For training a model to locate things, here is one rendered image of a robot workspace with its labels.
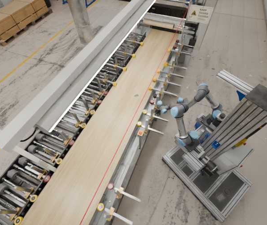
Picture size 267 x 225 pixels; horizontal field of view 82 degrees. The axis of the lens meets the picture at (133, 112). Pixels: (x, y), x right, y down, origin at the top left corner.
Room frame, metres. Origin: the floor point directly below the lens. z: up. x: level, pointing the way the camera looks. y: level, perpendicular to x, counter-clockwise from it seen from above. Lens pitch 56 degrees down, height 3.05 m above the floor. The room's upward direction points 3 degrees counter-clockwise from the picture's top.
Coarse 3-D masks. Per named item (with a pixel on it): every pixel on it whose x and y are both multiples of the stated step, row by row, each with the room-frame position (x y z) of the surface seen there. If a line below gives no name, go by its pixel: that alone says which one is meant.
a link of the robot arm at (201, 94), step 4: (200, 92) 1.28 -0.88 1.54; (204, 92) 1.27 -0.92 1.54; (196, 96) 1.26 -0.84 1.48; (200, 96) 1.24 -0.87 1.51; (204, 96) 1.24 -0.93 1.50; (192, 100) 1.27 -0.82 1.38; (196, 100) 1.23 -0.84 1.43; (200, 100) 1.22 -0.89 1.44; (188, 104) 1.28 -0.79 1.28; (192, 104) 1.25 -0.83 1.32
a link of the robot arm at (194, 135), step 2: (190, 132) 0.85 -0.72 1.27; (192, 132) 0.85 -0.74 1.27; (194, 132) 0.85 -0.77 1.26; (196, 132) 0.85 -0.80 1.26; (188, 134) 0.83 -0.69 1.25; (190, 134) 0.82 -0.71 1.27; (192, 134) 0.82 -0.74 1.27; (194, 134) 0.82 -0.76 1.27; (196, 134) 0.82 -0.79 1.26; (190, 136) 0.80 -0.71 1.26; (192, 136) 0.79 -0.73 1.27; (194, 136) 0.79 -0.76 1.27; (196, 136) 0.79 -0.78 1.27; (198, 136) 0.80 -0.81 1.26; (192, 138) 0.77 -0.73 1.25; (194, 138) 0.77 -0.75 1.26; (196, 138) 0.77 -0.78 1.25; (192, 140) 0.76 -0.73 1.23; (194, 140) 0.76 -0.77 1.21
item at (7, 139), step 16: (128, 16) 1.40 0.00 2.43; (112, 32) 1.14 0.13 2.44; (96, 48) 0.93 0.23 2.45; (80, 64) 0.76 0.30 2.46; (64, 80) 0.63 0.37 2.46; (48, 96) 0.52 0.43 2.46; (32, 112) 0.42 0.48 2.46; (16, 128) 0.34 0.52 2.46; (0, 144) 0.27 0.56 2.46; (16, 144) 0.28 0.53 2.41; (32, 160) 0.54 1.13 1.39
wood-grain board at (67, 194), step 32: (128, 64) 2.68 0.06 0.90; (160, 64) 2.64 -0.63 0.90; (128, 96) 1.79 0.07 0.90; (96, 128) 1.17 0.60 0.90; (128, 128) 1.14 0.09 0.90; (64, 160) 0.68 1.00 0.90; (96, 160) 0.66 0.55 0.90; (64, 192) 0.27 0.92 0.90; (96, 192) 0.25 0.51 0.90; (32, 224) -0.04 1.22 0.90; (64, 224) -0.06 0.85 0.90
